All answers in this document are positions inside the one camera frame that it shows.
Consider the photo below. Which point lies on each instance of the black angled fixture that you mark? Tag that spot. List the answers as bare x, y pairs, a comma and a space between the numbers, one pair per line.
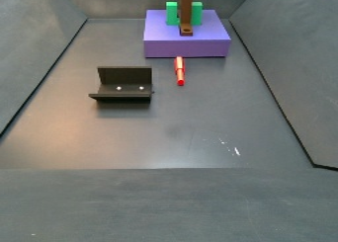
124, 83

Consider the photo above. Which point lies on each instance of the red peg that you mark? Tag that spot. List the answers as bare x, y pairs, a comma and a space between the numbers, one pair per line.
179, 70

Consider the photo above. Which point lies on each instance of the purple base block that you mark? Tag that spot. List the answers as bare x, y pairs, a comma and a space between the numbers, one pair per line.
209, 42

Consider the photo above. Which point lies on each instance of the green U-shaped block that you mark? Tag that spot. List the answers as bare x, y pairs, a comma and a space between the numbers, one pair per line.
173, 19

